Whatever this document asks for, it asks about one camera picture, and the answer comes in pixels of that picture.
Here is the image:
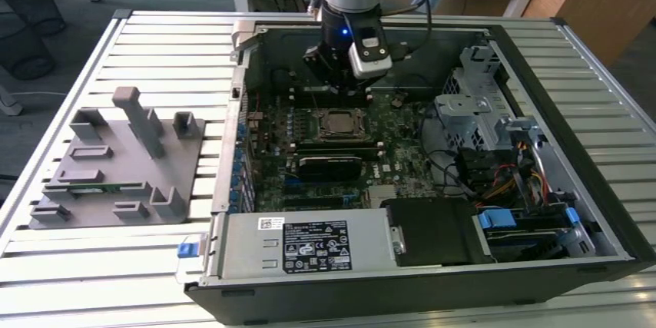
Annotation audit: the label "silver CPU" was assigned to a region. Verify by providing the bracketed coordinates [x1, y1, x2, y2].
[322, 111, 365, 135]

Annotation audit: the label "metal socket cover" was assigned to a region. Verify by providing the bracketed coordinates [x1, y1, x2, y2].
[317, 108, 370, 141]

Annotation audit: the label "CPU socket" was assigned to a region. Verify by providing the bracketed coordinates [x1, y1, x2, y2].
[316, 107, 370, 141]

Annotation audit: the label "black RAM slot bank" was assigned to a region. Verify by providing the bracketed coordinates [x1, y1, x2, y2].
[286, 87, 374, 106]
[286, 140, 384, 161]

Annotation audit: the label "black graphics card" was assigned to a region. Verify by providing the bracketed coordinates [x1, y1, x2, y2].
[294, 154, 364, 184]

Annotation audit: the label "green motherboard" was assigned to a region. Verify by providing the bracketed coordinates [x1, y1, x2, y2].
[244, 88, 441, 214]

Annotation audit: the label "silver disk bay cage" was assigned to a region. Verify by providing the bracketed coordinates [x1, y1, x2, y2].
[432, 45, 518, 152]

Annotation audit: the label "silver chipset heatsink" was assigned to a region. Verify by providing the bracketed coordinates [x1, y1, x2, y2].
[366, 184, 398, 203]

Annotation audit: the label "black expansion slot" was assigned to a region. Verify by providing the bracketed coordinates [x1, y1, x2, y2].
[281, 197, 344, 208]

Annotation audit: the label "grey parts rack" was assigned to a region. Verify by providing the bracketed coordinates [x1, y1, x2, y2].
[28, 85, 206, 230]

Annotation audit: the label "black plastic shroud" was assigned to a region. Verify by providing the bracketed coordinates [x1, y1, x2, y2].
[384, 197, 493, 267]

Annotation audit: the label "silver power supply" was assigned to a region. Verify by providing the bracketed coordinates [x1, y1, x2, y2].
[201, 207, 405, 279]

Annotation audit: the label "blue disk carrier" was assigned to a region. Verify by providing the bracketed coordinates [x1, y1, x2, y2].
[476, 208, 516, 235]

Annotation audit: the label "wooden cabinet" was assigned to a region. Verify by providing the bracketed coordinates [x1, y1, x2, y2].
[521, 0, 656, 68]

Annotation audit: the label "green RAM stick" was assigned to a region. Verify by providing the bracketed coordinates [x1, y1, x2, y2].
[64, 182, 140, 194]

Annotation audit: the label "blue plastic latch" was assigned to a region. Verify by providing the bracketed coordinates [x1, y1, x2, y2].
[176, 242, 200, 260]

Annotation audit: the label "black mesh bin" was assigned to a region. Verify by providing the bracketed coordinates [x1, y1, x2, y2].
[0, 0, 68, 80]

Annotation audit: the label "black disk drive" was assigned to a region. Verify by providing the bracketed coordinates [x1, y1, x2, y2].
[484, 227, 569, 262]

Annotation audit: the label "black PC case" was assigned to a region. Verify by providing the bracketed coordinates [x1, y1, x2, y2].
[182, 16, 656, 327]

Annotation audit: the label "white furniture foot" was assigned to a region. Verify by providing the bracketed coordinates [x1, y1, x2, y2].
[0, 84, 24, 117]

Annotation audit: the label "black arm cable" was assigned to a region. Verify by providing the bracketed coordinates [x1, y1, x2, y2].
[408, 0, 434, 52]

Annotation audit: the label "coloured power wires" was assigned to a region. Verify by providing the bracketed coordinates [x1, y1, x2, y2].
[476, 164, 548, 206]

